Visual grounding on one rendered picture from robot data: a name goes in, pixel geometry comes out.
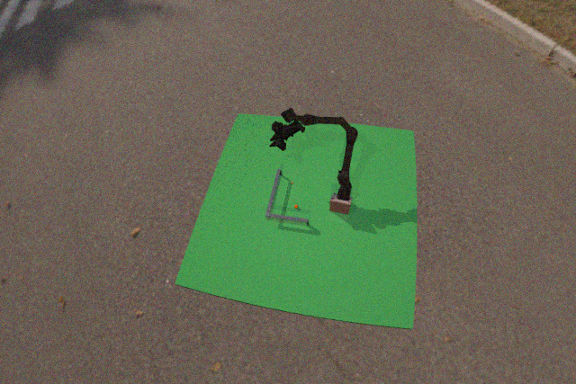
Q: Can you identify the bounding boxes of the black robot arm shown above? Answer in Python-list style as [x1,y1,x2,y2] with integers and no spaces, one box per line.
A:
[272,107,358,201]

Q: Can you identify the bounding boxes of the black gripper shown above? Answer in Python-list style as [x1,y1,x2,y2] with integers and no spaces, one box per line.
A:
[269,124,293,151]

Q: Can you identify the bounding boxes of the grey l-shaped wall trim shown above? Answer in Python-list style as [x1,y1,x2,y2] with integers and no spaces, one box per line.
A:
[265,169,309,226]

